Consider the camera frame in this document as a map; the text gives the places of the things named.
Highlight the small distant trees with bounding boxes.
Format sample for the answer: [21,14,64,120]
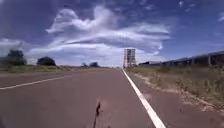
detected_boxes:
[81,61,101,69]

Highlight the tall pale tower building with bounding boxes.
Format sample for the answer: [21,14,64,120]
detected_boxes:
[123,48,137,69]

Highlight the robot's own part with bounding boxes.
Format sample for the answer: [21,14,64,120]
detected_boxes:
[92,99,102,128]

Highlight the solid white edge line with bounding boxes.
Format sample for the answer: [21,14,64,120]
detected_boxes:
[121,68,167,128]

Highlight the reddish grey asphalt road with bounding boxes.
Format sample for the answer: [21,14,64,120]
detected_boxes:
[0,67,224,128]

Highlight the round dark tree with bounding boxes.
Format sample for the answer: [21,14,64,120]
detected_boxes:
[36,56,57,67]

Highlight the flat dry grass strip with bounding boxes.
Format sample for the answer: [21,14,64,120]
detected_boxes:
[0,64,112,75]

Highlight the dry grass verge with gravel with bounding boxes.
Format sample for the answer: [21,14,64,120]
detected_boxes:
[126,63,224,113]

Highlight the thin white lane line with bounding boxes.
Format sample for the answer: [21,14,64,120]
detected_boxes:
[0,74,73,91]

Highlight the long low building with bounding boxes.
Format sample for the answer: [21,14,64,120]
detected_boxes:
[138,50,224,67]

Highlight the large dark tree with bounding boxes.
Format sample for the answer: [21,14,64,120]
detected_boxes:
[0,49,28,67]

